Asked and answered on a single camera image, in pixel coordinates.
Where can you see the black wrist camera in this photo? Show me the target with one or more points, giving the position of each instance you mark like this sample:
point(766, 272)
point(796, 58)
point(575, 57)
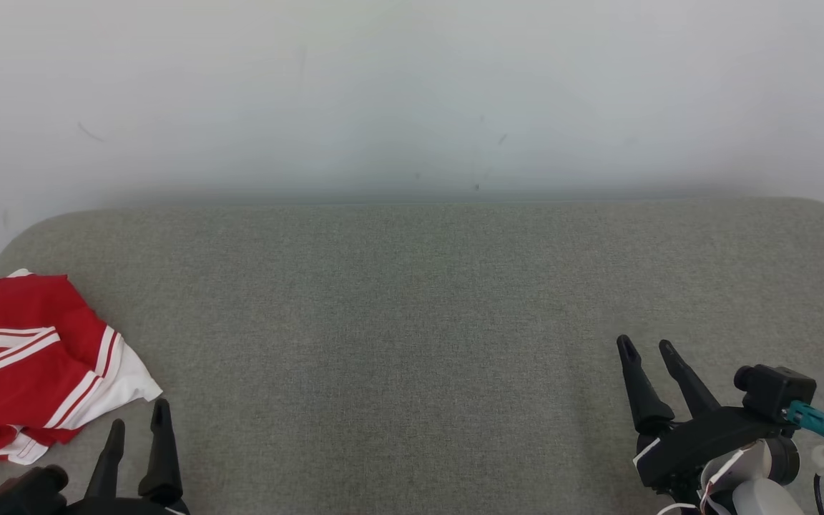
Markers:
point(26, 493)
point(773, 390)

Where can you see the teal right camera connector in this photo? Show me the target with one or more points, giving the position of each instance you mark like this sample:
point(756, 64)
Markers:
point(812, 418)

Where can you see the red basketball jersey number 23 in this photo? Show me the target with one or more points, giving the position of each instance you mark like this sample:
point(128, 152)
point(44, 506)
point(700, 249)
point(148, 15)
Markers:
point(18, 343)

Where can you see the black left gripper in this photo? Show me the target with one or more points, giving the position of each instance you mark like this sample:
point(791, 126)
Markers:
point(126, 507)

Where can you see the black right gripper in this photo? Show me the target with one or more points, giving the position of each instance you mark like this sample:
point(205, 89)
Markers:
point(698, 443)

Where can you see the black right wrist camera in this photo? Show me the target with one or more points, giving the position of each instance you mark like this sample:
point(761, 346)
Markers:
point(773, 390)

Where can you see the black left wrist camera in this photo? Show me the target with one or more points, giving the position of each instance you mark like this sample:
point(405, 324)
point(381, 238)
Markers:
point(26, 493)

